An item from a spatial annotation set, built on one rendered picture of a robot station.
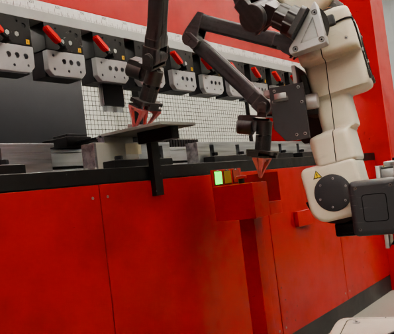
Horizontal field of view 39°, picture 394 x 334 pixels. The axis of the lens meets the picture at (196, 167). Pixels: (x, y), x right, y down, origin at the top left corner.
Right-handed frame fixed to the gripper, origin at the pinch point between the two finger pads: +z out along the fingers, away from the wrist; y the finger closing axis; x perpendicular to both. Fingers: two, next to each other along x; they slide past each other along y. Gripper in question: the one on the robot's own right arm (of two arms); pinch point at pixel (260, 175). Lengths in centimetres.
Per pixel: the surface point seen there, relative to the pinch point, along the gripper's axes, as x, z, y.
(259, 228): 5.2, 18.2, -3.6
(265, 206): 8.0, 9.5, -6.7
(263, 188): 7.3, 3.5, -5.4
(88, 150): 48, -6, 39
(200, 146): -11.0, -7.4, 33.8
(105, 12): 36, -53, 45
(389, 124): -184, -22, 7
